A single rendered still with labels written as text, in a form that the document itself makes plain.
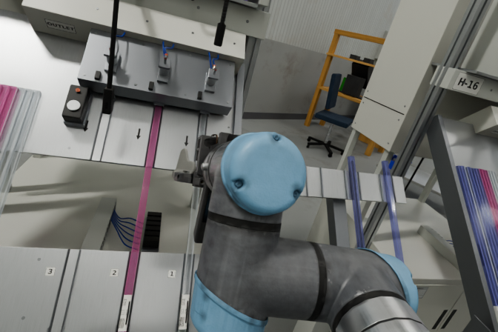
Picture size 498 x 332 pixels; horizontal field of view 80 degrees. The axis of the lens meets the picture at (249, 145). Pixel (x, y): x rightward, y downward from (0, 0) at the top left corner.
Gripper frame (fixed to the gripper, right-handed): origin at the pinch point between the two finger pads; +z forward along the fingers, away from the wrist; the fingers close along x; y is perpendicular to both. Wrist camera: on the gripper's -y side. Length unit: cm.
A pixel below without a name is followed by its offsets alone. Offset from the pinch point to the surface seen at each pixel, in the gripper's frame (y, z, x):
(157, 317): -27.5, 3.7, 5.0
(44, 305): -25.3, 4.3, 24.7
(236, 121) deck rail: 15.5, 14.1, -8.7
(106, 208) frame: -14, 51, 23
